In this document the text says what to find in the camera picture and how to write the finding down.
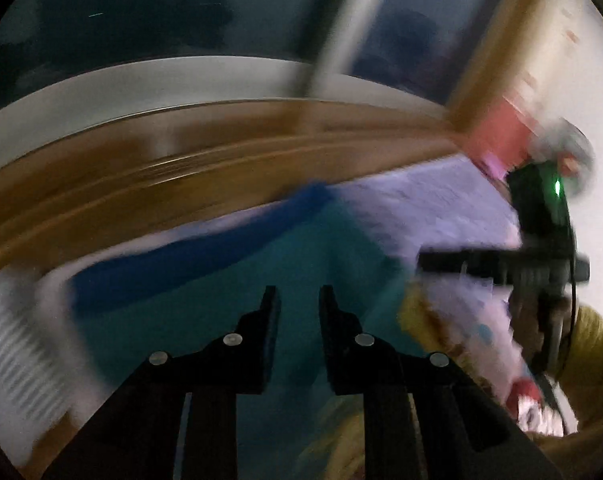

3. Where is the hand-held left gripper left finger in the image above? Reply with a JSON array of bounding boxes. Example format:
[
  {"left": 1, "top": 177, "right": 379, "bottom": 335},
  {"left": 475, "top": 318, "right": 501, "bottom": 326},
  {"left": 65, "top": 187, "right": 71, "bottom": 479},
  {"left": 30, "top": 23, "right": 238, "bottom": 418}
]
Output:
[{"left": 44, "top": 285, "right": 282, "bottom": 480}]

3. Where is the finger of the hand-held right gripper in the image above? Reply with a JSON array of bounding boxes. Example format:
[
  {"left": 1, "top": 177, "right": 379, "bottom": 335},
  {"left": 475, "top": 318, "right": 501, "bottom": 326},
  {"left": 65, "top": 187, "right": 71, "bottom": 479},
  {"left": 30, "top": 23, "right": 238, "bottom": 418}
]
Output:
[{"left": 418, "top": 246, "right": 523, "bottom": 279}]

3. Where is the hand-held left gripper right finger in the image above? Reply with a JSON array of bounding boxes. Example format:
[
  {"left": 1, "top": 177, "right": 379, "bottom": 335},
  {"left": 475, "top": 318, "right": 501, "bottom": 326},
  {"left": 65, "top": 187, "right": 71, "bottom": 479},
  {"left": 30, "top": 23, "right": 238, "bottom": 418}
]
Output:
[{"left": 318, "top": 284, "right": 565, "bottom": 480}]

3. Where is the blue colourful printed cloth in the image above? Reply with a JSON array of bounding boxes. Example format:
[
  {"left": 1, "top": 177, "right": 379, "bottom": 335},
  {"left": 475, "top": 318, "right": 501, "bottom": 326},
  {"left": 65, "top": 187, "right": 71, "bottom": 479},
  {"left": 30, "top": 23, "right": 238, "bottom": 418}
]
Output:
[{"left": 68, "top": 184, "right": 483, "bottom": 480}]

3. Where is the red white clothes pile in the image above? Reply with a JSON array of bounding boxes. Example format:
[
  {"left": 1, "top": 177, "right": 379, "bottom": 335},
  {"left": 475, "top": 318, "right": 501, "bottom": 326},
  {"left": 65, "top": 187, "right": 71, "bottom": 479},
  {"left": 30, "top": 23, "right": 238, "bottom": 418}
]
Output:
[{"left": 505, "top": 379, "right": 578, "bottom": 437}]

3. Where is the lilac dotted bed sheet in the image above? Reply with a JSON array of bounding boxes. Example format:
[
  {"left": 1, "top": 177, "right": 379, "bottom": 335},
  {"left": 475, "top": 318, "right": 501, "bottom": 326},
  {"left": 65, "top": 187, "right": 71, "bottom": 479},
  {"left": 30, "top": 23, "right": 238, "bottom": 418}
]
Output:
[{"left": 40, "top": 154, "right": 533, "bottom": 396}]

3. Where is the red grey electric fan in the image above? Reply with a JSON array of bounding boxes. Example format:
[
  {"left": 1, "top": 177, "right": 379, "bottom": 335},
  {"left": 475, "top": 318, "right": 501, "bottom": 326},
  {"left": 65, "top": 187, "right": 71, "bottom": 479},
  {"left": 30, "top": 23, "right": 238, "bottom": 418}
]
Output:
[{"left": 528, "top": 116, "right": 595, "bottom": 197}]

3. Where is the coral red curtain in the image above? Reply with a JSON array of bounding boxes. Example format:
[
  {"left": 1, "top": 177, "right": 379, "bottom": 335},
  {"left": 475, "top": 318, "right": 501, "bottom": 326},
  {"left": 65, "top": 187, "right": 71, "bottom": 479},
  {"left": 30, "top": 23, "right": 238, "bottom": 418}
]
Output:
[{"left": 468, "top": 96, "right": 538, "bottom": 177}]

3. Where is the wooden window surround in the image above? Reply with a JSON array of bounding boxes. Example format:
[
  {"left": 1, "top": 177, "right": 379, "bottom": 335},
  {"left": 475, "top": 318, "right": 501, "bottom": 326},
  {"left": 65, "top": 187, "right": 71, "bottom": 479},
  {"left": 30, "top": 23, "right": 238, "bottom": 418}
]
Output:
[{"left": 0, "top": 0, "right": 558, "bottom": 282}]

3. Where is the grey striped pillow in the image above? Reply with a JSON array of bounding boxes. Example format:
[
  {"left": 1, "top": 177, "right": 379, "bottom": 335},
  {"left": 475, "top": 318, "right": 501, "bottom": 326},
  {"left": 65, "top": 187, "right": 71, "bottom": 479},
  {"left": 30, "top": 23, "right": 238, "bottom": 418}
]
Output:
[{"left": 0, "top": 279, "right": 83, "bottom": 462}]

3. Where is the dark glass window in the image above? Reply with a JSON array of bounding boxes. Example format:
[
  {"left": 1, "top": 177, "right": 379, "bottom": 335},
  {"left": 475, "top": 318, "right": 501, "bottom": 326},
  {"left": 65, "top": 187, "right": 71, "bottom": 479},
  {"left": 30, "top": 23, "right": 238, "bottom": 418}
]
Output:
[{"left": 0, "top": 0, "right": 525, "bottom": 127}]

